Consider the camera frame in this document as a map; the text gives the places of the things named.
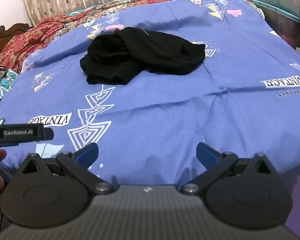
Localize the red floral quilt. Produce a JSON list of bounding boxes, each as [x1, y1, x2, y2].
[[0, 0, 173, 73]]

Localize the black pants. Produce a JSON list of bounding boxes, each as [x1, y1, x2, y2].
[[79, 26, 206, 86]]

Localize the blue printed bedsheet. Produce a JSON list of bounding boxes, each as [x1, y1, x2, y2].
[[0, 0, 300, 188]]

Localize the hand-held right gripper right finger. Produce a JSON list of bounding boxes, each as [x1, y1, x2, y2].
[[181, 142, 279, 195]]

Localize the clear storage box teal lid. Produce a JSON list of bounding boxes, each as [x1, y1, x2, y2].
[[250, 0, 300, 51]]

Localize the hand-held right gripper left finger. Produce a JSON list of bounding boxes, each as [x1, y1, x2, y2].
[[21, 142, 118, 195]]

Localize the teal patterned cloth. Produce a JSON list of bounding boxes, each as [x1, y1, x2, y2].
[[0, 66, 18, 113]]

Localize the carved wooden headboard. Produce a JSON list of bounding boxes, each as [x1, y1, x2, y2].
[[0, 23, 33, 67]]

